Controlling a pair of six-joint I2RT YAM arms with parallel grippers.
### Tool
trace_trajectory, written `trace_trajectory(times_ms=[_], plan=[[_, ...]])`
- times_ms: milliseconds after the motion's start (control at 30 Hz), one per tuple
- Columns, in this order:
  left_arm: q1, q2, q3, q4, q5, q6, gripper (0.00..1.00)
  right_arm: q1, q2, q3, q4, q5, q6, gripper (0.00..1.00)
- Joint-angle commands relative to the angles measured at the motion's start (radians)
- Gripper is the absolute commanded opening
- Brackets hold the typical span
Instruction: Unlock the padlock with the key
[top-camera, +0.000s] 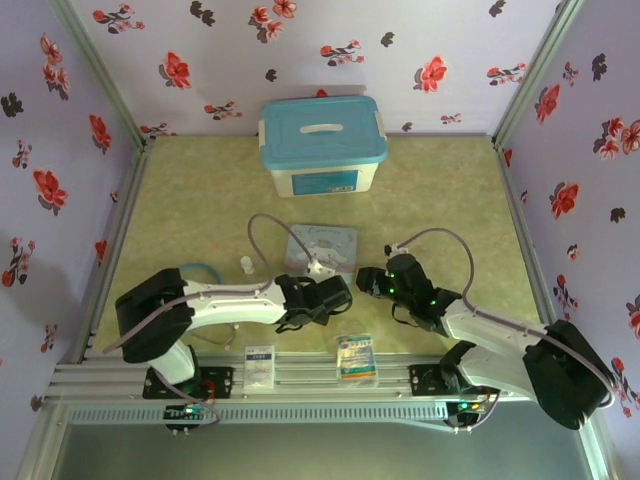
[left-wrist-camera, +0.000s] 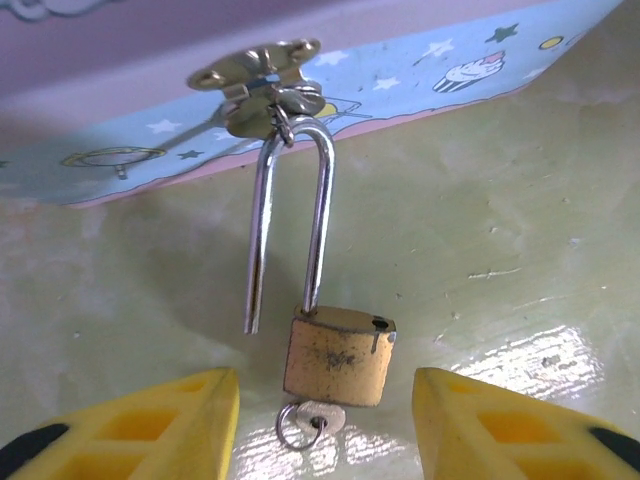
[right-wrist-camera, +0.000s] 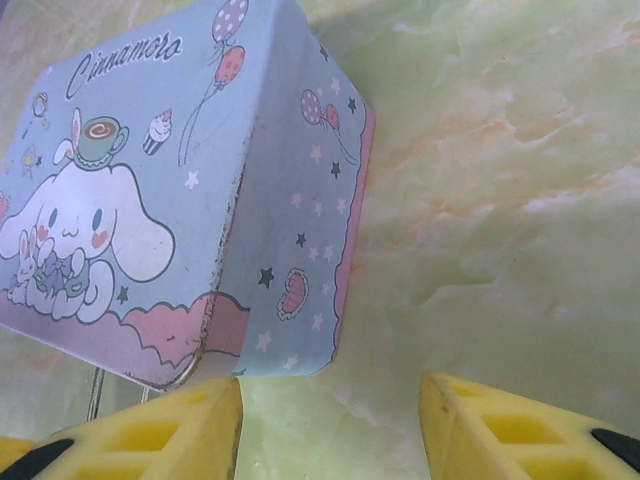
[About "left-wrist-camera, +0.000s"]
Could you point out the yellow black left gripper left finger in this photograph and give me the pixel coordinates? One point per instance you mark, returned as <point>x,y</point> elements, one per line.
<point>150,440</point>

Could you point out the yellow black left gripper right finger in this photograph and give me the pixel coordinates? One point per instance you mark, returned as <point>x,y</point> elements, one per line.
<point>500,440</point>

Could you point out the small metal key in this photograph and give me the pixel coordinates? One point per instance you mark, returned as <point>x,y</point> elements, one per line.
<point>327,415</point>

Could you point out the brass padlock with steel shackle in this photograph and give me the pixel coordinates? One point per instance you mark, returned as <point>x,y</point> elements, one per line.
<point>335,360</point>

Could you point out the blue cartoon dog tin box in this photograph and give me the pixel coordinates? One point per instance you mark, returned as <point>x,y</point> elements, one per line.
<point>400,75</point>

